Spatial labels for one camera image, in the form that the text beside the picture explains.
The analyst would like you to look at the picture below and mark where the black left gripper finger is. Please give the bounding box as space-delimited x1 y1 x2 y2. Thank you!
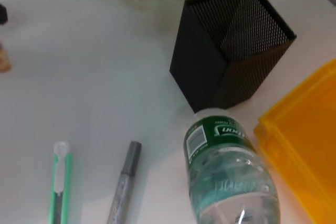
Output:
0 3 8 26

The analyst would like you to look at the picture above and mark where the clear green-label water bottle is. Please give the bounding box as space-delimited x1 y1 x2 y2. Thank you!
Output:
182 107 281 224

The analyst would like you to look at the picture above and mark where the black mesh pen holder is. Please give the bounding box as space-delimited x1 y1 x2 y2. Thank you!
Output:
169 0 298 114

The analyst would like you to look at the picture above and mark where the green utility knife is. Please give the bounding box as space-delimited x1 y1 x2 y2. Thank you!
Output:
48 141 74 224

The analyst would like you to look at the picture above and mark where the yellow plastic bin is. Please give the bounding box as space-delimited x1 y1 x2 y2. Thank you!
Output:
253 58 336 224

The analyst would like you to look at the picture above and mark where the grey glitter marker pen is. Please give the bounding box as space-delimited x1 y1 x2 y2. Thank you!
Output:
106 141 142 224

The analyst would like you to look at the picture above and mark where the small beige eraser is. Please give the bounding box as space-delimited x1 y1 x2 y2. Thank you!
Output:
0 41 13 72

